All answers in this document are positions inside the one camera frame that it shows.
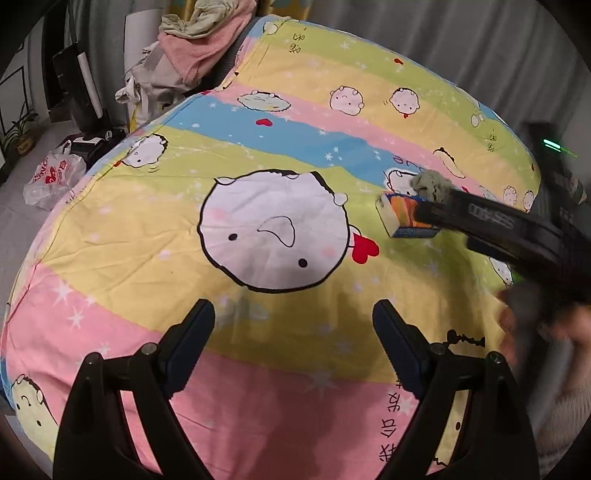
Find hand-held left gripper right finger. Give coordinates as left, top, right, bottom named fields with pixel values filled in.
left=372, top=299, right=541, bottom=480

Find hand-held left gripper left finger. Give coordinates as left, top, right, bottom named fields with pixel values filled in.
left=53, top=299, right=216, bottom=480

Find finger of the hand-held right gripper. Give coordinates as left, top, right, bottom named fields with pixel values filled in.
left=464, top=236, right=570, bottom=280
left=413, top=187, right=560, bottom=251

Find small orange and blue box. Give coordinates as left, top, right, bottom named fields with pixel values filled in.
left=375, top=191, right=448, bottom=240

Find person's right forearm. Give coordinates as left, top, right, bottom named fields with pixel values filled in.
left=522, top=360, right=591, bottom=476

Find person's right hand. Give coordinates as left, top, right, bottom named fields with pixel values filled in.
left=499, top=299, right=591, bottom=370

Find grey-green cloth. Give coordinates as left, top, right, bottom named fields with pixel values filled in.
left=411, top=168, right=455, bottom=202

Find striped cartoon printed bed sheet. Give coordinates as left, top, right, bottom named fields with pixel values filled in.
left=0, top=14, right=543, bottom=480

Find grey curtain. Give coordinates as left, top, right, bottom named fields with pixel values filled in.
left=60, top=0, right=591, bottom=134

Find white plastic bag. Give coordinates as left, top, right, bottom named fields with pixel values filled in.
left=23, top=145, right=88, bottom=210

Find grey and white clothes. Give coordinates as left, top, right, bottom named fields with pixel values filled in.
left=115, top=41, right=204, bottom=116

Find potted plant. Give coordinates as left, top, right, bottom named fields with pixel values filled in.
left=0, top=108, right=40, bottom=155

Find yellow patterned curtain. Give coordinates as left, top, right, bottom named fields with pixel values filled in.
left=168, top=0, right=298, bottom=19

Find black upright vacuum cleaner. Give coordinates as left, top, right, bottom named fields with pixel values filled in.
left=51, top=41, right=127, bottom=160

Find pink towel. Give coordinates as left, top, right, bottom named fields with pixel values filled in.
left=158, top=0, right=257, bottom=92

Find pale green cloth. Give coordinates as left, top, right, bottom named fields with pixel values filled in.
left=159, top=0, right=245, bottom=40

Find white board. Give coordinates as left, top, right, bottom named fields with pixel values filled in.
left=124, top=0, right=162, bottom=70

